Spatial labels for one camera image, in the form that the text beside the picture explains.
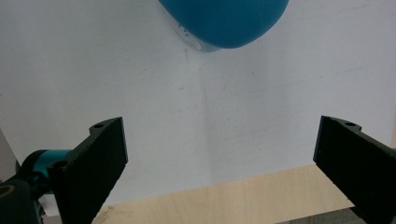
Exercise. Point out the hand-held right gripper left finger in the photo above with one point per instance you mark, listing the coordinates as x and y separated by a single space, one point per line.
93 168

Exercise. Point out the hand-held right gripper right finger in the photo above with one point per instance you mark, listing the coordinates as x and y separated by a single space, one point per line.
358 161

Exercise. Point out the blue bottle with white cap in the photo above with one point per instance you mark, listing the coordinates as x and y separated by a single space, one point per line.
227 21

